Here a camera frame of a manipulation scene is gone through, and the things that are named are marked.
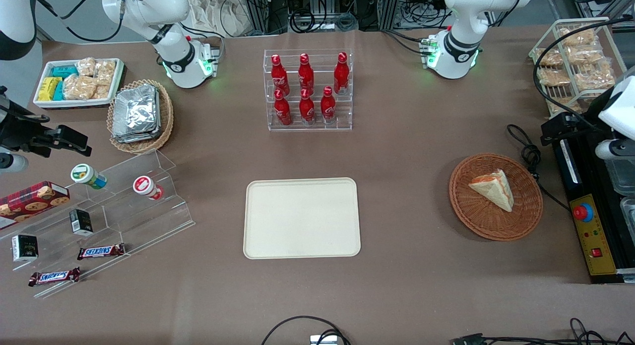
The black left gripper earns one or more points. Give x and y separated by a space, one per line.
581 125

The red tartan cookie box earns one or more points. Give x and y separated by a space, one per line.
32 201

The cream plastic tray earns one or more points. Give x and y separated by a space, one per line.
301 218

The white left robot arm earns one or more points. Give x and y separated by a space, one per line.
461 49

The brown round wicker basket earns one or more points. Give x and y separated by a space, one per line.
526 206

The beige cloth bag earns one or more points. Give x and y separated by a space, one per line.
218 12

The small black carton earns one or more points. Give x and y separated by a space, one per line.
25 248
81 222

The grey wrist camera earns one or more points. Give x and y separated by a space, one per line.
615 149
12 163

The triangle sandwich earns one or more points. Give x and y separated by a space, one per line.
493 188

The silver foil container stack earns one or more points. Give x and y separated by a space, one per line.
135 114

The light oval wicker basket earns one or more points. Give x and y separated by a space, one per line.
166 116

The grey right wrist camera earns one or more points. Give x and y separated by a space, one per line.
12 163

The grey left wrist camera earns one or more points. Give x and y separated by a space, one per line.
615 149

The clear rice cracker packet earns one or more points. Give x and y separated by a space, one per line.
86 67
78 87
105 72

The red cola bottle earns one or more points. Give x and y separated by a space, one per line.
328 106
306 74
307 109
279 76
341 74
283 111

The small silver metal block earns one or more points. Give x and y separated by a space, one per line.
323 340

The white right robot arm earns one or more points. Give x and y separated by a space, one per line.
174 53

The teal snack packet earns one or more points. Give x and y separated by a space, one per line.
64 71

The clear acrylic bottle rack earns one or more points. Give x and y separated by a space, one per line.
310 126

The black yellow control box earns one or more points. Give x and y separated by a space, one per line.
595 236

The clear acrylic step display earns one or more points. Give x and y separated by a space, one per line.
149 221

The clear plastic container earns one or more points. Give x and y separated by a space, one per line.
624 176
629 213

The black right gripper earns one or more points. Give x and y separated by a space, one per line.
20 132

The yellow snack packet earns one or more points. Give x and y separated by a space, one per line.
48 89

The red lid yogurt cup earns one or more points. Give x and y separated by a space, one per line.
145 186

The white rectangular snack tray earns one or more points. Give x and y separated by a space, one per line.
42 104

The snickers chocolate bar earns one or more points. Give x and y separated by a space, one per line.
54 276
101 251

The bagged bread packet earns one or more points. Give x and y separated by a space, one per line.
584 55
565 104
550 58
578 37
554 77
594 78

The green lid yogurt cup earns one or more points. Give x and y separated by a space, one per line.
85 175

